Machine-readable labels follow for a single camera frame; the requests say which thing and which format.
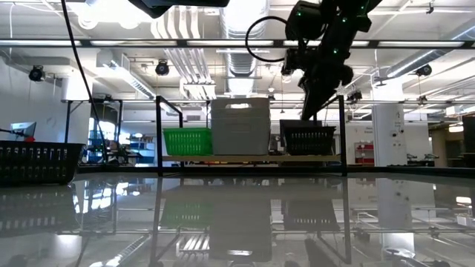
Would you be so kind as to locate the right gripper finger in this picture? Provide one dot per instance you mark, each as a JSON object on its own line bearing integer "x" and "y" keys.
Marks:
{"x": 317, "y": 98}

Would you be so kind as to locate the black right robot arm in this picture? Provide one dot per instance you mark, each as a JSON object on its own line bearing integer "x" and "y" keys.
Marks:
{"x": 341, "y": 22}

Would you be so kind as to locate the red shelf unit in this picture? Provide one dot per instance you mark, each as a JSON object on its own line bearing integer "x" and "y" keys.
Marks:
{"x": 363, "y": 154}

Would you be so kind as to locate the black ceiling spotlight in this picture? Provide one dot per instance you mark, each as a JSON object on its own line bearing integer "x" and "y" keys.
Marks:
{"x": 36, "y": 73}
{"x": 162, "y": 68}
{"x": 424, "y": 69}
{"x": 354, "y": 96}

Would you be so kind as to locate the black overhead beam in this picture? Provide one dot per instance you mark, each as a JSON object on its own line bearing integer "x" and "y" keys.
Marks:
{"x": 148, "y": 43}

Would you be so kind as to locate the small black ceiling fixture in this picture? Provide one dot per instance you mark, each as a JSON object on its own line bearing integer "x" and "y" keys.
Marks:
{"x": 422, "y": 99}
{"x": 430, "y": 6}

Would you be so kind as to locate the grey computer monitor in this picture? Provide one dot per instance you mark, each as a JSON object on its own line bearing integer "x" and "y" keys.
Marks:
{"x": 23, "y": 129}

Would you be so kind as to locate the black metal shelf end frame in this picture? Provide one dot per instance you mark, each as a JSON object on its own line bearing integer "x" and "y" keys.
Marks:
{"x": 159, "y": 148}
{"x": 342, "y": 148}

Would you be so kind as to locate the thin black background rail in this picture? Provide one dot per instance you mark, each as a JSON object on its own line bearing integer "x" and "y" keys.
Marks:
{"x": 389, "y": 101}

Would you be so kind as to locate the silver round ventilation duct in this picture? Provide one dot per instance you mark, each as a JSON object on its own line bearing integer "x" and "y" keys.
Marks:
{"x": 243, "y": 63}

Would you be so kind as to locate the grey slanted ceiling duct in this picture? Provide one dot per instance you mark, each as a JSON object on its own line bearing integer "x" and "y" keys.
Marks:
{"x": 426, "y": 55}

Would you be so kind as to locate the black aluminium table frame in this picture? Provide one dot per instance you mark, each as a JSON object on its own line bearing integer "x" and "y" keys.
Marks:
{"x": 408, "y": 170}

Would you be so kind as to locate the black metal background frame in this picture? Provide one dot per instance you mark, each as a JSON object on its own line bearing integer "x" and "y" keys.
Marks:
{"x": 68, "y": 122}

